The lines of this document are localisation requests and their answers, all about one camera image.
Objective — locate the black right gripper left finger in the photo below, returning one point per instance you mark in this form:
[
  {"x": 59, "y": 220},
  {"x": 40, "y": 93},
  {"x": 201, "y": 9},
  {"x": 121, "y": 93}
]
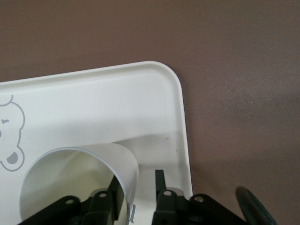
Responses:
[{"x": 98, "y": 208}]

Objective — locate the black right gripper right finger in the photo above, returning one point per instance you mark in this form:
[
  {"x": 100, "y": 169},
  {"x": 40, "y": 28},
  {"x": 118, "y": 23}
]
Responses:
[{"x": 173, "y": 211}]

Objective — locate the white plastic cup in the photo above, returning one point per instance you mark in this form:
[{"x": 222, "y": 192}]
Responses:
[{"x": 126, "y": 168}]

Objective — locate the white bear print tray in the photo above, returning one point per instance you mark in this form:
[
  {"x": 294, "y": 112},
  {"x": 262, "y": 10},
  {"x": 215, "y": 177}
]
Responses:
[{"x": 93, "y": 105}]

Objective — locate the brown table cover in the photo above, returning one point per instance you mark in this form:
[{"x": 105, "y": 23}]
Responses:
[{"x": 70, "y": 35}]

